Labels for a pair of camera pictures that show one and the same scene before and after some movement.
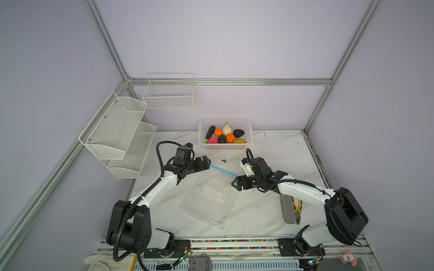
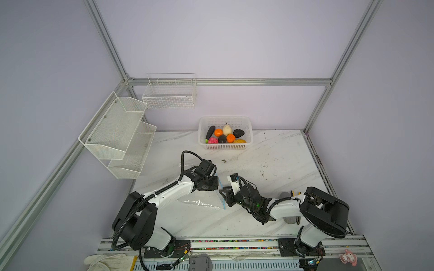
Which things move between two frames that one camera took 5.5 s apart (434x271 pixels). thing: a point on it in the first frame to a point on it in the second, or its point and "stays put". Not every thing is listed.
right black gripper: (237, 179) to (229, 197)
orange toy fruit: (218, 132) stays put
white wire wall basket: (170, 91) stays put
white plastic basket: (239, 122) stays put
